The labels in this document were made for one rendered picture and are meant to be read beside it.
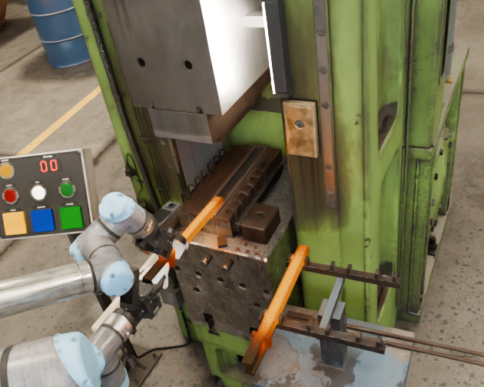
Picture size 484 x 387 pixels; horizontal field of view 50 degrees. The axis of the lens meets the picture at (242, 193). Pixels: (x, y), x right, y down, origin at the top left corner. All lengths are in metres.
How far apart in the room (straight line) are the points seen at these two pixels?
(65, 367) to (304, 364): 0.77
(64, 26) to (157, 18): 4.76
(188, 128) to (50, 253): 2.10
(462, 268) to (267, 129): 1.36
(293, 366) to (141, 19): 1.03
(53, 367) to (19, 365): 0.06
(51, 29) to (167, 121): 4.69
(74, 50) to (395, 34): 4.85
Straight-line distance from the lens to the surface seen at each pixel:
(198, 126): 1.45
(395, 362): 1.57
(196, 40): 1.32
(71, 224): 1.81
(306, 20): 1.33
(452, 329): 2.59
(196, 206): 1.70
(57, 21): 6.09
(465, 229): 3.08
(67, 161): 1.80
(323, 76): 1.38
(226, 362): 2.27
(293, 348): 1.60
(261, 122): 1.96
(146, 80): 1.47
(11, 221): 1.91
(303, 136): 1.46
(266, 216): 1.62
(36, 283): 1.16
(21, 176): 1.87
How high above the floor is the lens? 2.01
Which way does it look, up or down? 36 degrees down
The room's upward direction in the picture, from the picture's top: 11 degrees counter-clockwise
